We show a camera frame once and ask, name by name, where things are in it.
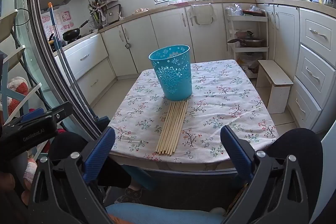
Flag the beige kitchen countertop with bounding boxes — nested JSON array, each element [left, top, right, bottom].
[[54, 0, 336, 52]]

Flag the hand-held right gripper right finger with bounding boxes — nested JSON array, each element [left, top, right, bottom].
[[220, 125, 310, 224]]

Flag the dark pan with lid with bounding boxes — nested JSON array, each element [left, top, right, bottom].
[[227, 34, 265, 48]]

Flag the set of wooden chopsticks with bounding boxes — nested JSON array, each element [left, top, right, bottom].
[[155, 100, 189, 156]]

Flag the white step stool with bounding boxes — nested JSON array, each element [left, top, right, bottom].
[[256, 59, 294, 114]]

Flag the white door-hung bag holder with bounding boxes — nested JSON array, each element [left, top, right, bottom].
[[188, 4, 214, 26]]

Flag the blue perforated plastic basket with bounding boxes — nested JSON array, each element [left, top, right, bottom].
[[148, 45, 193, 101]]

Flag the light blue seat cushion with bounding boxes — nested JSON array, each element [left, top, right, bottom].
[[106, 202, 226, 224]]

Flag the clear plastic bags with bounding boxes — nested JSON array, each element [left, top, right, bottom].
[[227, 4, 243, 16]]

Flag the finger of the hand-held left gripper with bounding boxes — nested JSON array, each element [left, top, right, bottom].
[[3, 102, 74, 128]]

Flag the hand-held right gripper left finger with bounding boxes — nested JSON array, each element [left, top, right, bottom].
[[28, 126, 117, 224]]

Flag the floral tablecloth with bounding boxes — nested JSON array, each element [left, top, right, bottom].
[[108, 59, 279, 164]]

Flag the white folding chair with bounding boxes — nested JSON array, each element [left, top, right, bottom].
[[0, 9, 42, 135]]

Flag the white trolley rack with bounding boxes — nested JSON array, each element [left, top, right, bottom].
[[224, 7, 269, 77]]

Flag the wall utensil rack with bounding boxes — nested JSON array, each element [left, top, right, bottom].
[[88, 0, 121, 30]]

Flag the red fluffy cloth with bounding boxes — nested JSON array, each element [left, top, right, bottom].
[[6, 76, 29, 113]]

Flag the red wall stickers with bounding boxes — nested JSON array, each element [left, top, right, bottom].
[[41, 10, 72, 39]]

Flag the black wok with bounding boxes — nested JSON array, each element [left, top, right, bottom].
[[62, 20, 90, 41]]

